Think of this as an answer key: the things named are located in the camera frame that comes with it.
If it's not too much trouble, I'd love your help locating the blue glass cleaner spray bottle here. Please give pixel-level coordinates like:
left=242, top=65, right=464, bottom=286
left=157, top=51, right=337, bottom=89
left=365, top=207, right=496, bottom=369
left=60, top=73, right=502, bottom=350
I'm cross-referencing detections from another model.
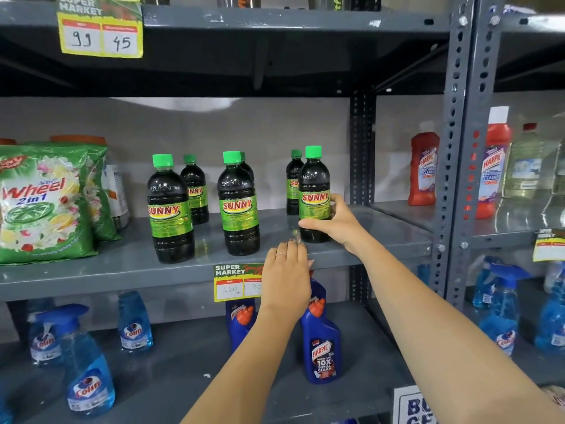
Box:
left=34, top=304, right=117, bottom=418
left=534, top=268, right=565, bottom=355
left=26, top=299, right=63, bottom=366
left=478, top=262, right=533, bottom=357
left=471, top=255, right=502, bottom=310

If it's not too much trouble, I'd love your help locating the white sign with blue letters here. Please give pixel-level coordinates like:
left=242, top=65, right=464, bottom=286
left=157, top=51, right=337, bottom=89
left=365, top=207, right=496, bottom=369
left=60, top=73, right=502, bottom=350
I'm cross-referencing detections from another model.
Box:
left=392, top=386, right=428, bottom=424

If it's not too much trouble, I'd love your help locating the blue toilet cleaner bottle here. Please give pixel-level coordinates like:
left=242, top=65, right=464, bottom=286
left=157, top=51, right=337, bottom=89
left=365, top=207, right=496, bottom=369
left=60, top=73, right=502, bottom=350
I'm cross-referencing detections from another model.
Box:
left=308, top=277, right=328, bottom=306
left=225, top=299, right=258, bottom=363
left=300, top=298, right=342, bottom=385

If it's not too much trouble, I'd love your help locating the dark green-capped cleaner bottle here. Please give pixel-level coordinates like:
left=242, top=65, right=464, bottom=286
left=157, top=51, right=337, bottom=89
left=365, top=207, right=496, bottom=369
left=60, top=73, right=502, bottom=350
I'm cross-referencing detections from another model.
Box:
left=298, top=145, right=332, bottom=244

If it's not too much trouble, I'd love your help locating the red toilet cleaner bottle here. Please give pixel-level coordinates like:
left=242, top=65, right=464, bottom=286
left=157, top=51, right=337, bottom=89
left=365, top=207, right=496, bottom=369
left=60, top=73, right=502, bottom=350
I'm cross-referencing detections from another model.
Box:
left=407, top=132, right=441, bottom=206

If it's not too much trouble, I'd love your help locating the blue glass cleaner refill bottle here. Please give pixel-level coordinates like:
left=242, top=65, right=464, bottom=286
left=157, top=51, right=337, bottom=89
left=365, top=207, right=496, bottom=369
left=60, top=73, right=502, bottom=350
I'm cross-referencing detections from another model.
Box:
left=117, top=290, right=154, bottom=355

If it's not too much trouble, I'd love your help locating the person's left hand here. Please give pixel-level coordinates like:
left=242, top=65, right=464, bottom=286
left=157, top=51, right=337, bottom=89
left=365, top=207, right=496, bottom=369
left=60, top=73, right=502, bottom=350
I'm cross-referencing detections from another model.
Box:
left=260, top=240, right=315, bottom=315

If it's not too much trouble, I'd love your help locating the grey metal shelving rack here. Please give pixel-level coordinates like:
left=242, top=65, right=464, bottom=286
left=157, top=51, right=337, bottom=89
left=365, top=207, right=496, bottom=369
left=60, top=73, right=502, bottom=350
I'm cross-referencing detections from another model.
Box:
left=0, top=0, right=476, bottom=424
left=445, top=0, right=565, bottom=424

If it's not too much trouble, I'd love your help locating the group of dark cleaner bottles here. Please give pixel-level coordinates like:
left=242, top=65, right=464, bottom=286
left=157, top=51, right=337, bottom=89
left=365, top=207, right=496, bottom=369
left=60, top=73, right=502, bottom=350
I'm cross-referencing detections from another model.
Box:
left=147, top=150, right=305, bottom=264

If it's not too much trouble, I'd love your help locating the small yellow price tag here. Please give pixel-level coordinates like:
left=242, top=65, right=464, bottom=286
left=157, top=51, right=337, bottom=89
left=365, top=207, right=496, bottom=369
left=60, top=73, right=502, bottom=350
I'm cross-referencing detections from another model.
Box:
left=532, top=228, right=565, bottom=263

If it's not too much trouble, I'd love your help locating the clear liquid bottle red cap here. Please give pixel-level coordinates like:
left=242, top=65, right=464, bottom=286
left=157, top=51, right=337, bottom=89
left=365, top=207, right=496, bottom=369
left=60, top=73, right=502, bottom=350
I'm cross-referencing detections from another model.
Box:
left=502, top=123, right=545, bottom=199

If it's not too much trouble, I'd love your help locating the person's right hand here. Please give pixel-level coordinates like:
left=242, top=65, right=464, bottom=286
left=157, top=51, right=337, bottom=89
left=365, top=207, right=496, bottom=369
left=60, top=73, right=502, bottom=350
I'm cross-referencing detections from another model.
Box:
left=299, top=193, right=368, bottom=257

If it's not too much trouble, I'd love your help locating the person's right forearm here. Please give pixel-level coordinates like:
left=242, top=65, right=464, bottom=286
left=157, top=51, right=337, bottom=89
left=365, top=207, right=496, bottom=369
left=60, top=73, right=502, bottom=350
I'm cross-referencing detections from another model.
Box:
left=342, top=231, right=565, bottom=424

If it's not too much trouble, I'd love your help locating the green and yellow price tag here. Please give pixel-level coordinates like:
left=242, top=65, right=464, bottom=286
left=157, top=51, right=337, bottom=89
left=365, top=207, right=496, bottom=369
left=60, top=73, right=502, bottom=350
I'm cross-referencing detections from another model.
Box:
left=214, top=263, right=266, bottom=303

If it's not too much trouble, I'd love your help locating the red white-capped cleaner bottle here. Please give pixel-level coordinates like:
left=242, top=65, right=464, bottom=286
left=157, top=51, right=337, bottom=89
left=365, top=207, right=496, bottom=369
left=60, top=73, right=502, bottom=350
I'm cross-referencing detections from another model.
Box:
left=475, top=106, right=513, bottom=220

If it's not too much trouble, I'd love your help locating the large green detergent bag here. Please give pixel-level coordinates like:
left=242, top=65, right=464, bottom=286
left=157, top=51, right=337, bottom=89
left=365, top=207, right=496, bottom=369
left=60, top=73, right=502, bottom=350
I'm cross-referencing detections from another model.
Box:
left=0, top=144, right=99, bottom=266

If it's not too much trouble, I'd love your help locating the person's left forearm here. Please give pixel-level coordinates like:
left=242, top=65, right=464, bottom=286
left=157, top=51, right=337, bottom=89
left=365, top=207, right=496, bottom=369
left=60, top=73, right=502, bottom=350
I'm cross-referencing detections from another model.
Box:
left=180, top=302, right=310, bottom=424

